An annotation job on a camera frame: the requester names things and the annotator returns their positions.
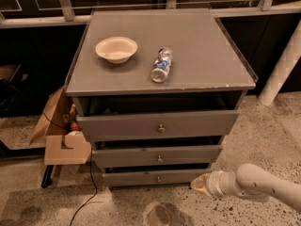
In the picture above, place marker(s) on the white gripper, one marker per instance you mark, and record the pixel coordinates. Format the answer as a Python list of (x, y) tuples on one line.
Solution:
[(213, 183)]

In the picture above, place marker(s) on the grey bottom drawer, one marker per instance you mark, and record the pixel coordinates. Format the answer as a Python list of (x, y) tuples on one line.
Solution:
[(157, 177)]

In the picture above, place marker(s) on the grey drawer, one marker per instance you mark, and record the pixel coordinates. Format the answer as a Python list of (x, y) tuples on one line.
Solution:
[(157, 177), (158, 125), (121, 158)]

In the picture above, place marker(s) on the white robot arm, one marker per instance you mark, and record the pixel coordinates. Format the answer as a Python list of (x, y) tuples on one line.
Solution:
[(249, 182)]

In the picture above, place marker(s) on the grey middle drawer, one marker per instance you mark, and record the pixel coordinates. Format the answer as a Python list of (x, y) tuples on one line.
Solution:
[(121, 158)]

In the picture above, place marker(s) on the grey top drawer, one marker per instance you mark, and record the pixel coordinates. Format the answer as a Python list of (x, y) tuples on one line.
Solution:
[(158, 125)]

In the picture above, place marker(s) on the grey drawer cabinet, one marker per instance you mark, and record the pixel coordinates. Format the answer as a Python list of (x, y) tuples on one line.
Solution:
[(208, 73)]

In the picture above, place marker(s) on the open cardboard box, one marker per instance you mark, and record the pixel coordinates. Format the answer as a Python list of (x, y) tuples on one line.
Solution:
[(62, 147)]

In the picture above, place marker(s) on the white diagonal support pole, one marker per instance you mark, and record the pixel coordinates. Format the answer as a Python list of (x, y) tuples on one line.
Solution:
[(282, 70)]

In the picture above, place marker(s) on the clear plastic water bottle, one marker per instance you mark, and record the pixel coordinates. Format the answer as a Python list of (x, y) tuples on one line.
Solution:
[(162, 65)]

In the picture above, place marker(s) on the black cylindrical leg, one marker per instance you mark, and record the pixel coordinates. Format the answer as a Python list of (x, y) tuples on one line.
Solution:
[(47, 181)]

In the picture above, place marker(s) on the white paper bowl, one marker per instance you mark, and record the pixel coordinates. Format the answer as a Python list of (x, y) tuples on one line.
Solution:
[(116, 50)]

